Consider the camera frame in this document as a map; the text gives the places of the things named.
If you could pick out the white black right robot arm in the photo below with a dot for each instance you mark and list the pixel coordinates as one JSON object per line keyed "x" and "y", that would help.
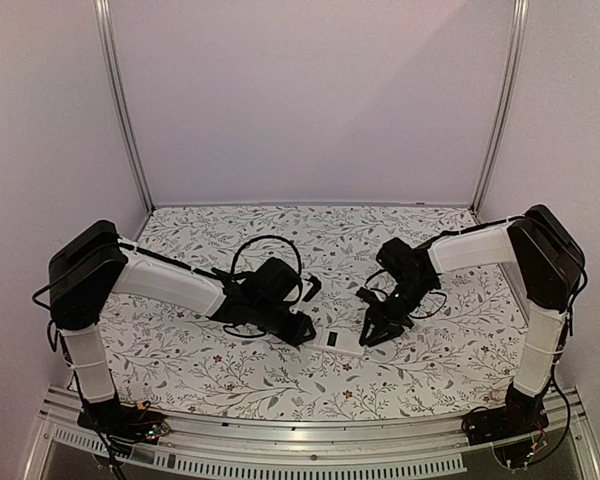
{"x": 542, "y": 264}

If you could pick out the floral patterned table mat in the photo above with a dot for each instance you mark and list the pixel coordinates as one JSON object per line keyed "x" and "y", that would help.
{"x": 461, "y": 353}

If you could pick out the right aluminium frame post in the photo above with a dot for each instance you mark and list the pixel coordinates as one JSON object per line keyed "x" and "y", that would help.
{"x": 505, "y": 97}

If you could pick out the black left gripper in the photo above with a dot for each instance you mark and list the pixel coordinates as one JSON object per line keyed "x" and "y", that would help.
{"x": 296, "y": 336}

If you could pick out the white and red remote control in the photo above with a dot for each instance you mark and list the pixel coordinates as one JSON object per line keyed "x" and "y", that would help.
{"x": 342, "y": 342}

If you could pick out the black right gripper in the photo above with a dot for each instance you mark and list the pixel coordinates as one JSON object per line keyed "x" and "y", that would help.
{"x": 385, "y": 311}

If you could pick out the left aluminium frame post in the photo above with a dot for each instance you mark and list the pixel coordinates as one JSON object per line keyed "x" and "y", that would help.
{"x": 113, "y": 71}

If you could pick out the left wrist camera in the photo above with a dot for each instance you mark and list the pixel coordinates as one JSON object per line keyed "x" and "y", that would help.
{"x": 312, "y": 285}

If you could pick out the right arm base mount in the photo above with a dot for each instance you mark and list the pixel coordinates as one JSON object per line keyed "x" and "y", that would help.
{"x": 520, "y": 415}

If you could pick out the aluminium frame post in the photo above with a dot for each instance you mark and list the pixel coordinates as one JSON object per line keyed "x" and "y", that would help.
{"x": 113, "y": 71}
{"x": 505, "y": 97}

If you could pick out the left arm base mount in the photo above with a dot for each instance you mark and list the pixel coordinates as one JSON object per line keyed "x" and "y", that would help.
{"x": 126, "y": 424}

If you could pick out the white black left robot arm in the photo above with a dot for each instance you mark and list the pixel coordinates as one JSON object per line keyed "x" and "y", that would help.
{"x": 99, "y": 263}

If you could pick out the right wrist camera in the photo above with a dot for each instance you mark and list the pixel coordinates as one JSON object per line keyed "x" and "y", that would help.
{"x": 368, "y": 296}

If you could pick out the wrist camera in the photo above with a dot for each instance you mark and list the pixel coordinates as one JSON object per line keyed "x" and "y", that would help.
{"x": 312, "y": 285}
{"x": 368, "y": 296}

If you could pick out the aluminium front rail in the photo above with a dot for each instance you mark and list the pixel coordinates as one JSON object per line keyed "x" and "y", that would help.
{"x": 208, "y": 447}

